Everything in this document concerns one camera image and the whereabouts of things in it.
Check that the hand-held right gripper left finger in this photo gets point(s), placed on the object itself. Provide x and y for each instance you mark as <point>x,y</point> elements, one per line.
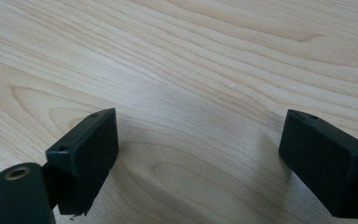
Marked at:
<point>84,161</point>

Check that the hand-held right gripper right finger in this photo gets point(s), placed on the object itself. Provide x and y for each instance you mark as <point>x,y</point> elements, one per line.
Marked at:
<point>323,161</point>

